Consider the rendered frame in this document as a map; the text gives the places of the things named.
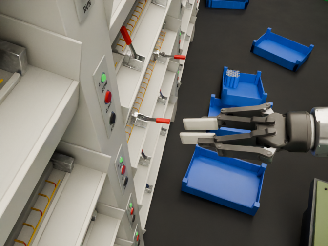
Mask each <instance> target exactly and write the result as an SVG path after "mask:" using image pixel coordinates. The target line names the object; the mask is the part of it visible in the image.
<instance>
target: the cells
mask: <svg viewBox="0 0 328 246"><path fill-rule="evenodd" d="M239 72H240V71H236V70H227V71H226V73H225V80H224V85H225V86H226V87H233V88H236V87H238V83H239V78H240V73H239Z"/></svg>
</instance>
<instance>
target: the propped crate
mask: <svg viewBox="0 0 328 246"><path fill-rule="evenodd" d="M227 69H228V67H225V66H224V71H223V76H222V90H221V104H226V105H233V106H240V107H243V106H256V105H261V104H264V103H266V99H267V93H265V92H264V88H263V84H262V80H261V77H260V76H261V71H257V74H256V75H254V74H246V73H240V78H239V83H238V87H236V88H233V87H226V86H225V85H224V80H225V75H226V71H227Z"/></svg>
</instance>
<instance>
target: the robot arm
mask: <svg viewBox="0 0 328 246"><path fill-rule="evenodd" d="M183 123H184V127H185V130H218V128H219V129H220V128H221V127H227V128H235V129H243V130H250V131H251V132H250V133H243V134H234V135H225V136H217V135H216V134H215V133H180V138H181V141H182V144H198V146H199V147H214V148H216V150H217V153H218V156H220V157H228V158H238V159H247V160H257V161H261V162H263V163H266V164H272V158H273V156H274V154H275V153H276V152H280V151H283V150H287V151H288V152H304V153H307V152H308V151H310V150H311V153H312V155H313V156H314V157H328V107H314V108H312V110H311V112H310V114H309V113H308V112H307V111H289V112H287V113H286V114H279V113H274V112H273V111H272V109H271V104H270V103H268V102H267V103H264V104H261V105H256V106H243V107H231V108H222V109H221V112H220V114H219V115H217V116H207V117H201V119H183ZM257 146H264V148H260V147H257Z"/></svg>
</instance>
